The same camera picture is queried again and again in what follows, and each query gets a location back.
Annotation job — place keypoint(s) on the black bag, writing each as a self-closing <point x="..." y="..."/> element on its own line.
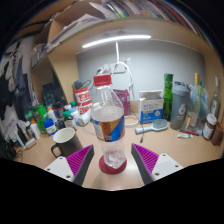
<point x="51" y="95"/>

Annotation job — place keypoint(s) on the red and white canister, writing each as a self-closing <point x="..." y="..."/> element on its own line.
<point x="82" y="98"/>

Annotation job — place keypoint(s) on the hanging dark clothes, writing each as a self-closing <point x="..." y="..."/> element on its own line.
<point x="13" y="93"/>

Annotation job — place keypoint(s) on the brown jar with white lid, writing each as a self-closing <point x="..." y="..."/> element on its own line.
<point x="209" y="128"/>

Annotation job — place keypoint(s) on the brown bottle with green cap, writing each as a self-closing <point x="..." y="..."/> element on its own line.
<point x="69" y="120"/>

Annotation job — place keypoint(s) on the white bottle with blue cap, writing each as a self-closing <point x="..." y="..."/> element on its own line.
<point x="50" y="128"/>

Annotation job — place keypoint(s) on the light blue hairbrush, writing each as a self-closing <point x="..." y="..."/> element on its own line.
<point x="160" y="125"/>

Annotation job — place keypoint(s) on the brown mug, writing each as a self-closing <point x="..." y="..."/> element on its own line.
<point x="218" y="133"/>

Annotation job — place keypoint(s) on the white wall power strip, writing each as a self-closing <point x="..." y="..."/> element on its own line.
<point x="110" y="68"/>

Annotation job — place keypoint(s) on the tall green bottle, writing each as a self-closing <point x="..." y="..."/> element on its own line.
<point x="168" y="96"/>

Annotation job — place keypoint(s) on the grey shaker bottle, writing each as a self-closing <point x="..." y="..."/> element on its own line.
<point x="179" y="108"/>

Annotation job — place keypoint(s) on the black mug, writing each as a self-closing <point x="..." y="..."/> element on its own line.
<point x="71" y="145"/>

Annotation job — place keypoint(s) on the clear red-capped water bottle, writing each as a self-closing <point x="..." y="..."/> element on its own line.
<point x="108" y="126"/>

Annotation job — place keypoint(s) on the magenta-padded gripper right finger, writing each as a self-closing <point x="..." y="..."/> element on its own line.
<point x="148" y="160"/>

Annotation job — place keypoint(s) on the white and blue carton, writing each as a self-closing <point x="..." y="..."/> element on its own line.
<point x="150" y="108"/>

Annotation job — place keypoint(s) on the magenta pouch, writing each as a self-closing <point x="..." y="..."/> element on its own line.
<point x="124" y="100"/>

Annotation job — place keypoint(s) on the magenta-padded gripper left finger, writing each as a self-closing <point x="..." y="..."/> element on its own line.
<point x="78" y="160"/>

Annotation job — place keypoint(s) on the wooden shelf unit with books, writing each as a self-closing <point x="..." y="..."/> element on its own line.
<point x="133" y="26"/>

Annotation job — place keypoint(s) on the white light bar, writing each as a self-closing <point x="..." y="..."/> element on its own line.
<point x="116" y="40"/>

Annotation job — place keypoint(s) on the green package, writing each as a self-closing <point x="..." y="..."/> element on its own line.
<point x="40" y="116"/>

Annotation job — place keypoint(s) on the flat round red coaster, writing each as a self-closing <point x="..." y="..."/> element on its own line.
<point x="105" y="169"/>

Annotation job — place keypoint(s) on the small white and green tube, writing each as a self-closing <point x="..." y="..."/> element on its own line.
<point x="185" y="135"/>

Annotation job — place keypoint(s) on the tall clear glass bottle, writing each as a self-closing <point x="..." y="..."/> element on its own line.
<point x="215" y="103"/>

